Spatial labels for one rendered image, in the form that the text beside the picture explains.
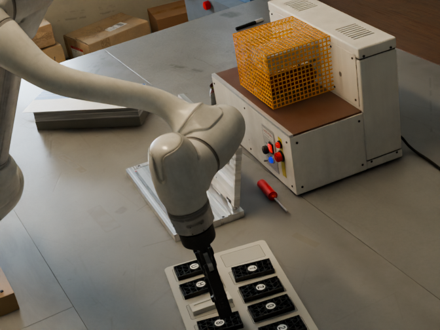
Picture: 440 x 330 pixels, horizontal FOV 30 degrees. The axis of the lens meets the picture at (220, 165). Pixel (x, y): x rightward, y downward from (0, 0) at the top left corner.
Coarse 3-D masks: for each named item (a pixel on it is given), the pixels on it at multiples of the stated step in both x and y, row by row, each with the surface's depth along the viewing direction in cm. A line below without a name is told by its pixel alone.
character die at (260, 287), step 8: (264, 280) 196; (272, 280) 196; (240, 288) 195; (248, 288) 194; (256, 288) 194; (264, 288) 193; (272, 288) 193; (280, 288) 193; (248, 296) 193; (256, 296) 192; (264, 296) 192
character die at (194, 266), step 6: (186, 264) 207; (192, 264) 206; (198, 264) 206; (174, 270) 207; (180, 270) 205; (186, 270) 205; (192, 270) 204; (198, 270) 204; (180, 276) 203; (186, 276) 203; (192, 276) 204
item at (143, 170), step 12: (132, 168) 255; (144, 168) 254; (132, 180) 250; (144, 180) 248; (144, 192) 241; (216, 192) 235; (156, 204) 234; (216, 204) 230; (228, 204) 229; (156, 216) 233; (216, 216) 224; (228, 216) 223; (240, 216) 225; (168, 228) 222
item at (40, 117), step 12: (120, 108) 285; (36, 120) 295; (48, 120) 294; (60, 120) 292; (72, 120) 291; (84, 120) 290; (96, 120) 289; (108, 120) 288; (120, 120) 287; (132, 120) 286; (144, 120) 289
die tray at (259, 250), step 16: (224, 256) 209; (240, 256) 208; (256, 256) 207; (272, 256) 206; (224, 272) 203; (176, 288) 201; (224, 288) 198; (288, 288) 194; (240, 304) 191; (192, 320) 189; (272, 320) 185; (304, 320) 183
